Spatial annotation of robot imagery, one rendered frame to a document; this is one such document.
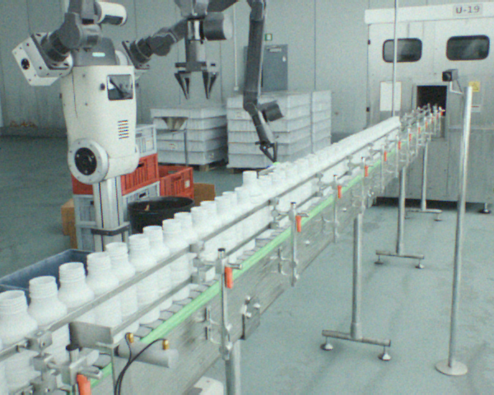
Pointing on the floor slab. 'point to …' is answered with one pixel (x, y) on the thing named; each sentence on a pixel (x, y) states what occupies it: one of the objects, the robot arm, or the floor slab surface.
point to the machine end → (436, 60)
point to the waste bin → (156, 211)
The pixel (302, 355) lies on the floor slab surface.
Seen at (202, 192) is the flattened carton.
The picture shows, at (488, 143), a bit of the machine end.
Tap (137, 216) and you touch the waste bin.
